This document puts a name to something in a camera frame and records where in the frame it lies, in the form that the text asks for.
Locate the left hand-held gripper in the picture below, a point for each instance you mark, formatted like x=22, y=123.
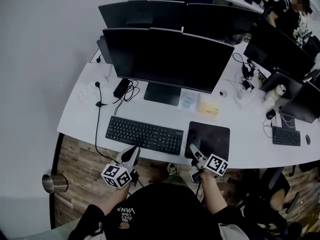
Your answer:
x=117, y=175

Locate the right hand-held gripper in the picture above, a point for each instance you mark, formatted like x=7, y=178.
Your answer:
x=216, y=164

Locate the black full-size keyboard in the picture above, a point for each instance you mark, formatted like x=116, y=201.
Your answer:
x=145, y=135

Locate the person's right forearm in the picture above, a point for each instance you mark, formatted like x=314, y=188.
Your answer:
x=212, y=194

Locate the person's left forearm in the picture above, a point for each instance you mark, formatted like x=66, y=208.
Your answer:
x=117, y=199

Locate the black mouse pad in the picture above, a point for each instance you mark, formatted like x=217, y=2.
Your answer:
x=212, y=139

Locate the black rounded computer mouse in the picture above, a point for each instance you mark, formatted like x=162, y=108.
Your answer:
x=270, y=114

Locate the small black keyboard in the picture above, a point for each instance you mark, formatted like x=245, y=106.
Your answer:
x=286, y=136

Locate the slim dark computer mouse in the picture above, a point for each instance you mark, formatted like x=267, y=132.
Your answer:
x=308, y=139

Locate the person's shoe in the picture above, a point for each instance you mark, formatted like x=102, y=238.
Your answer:
x=172, y=169

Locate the person's olive trousers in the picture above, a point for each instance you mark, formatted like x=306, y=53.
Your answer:
x=176, y=180

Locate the small white round object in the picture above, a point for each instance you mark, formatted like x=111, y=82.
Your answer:
x=223, y=93

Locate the person's black printed shirt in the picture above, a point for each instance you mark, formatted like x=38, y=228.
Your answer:
x=162, y=214

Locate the black power adapter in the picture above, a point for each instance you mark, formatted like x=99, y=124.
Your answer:
x=121, y=87

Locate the white power strip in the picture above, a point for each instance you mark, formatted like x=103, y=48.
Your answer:
x=87, y=90

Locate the metal waste bin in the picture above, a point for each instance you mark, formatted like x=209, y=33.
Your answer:
x=55, y=183

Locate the black office chair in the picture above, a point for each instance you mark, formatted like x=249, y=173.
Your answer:
x=270, y=191

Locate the white tumbler with metal lid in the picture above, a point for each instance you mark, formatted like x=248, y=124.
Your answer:
x=276, y=92

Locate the large black monitor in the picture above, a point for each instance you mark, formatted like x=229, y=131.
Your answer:
x=165, y=59

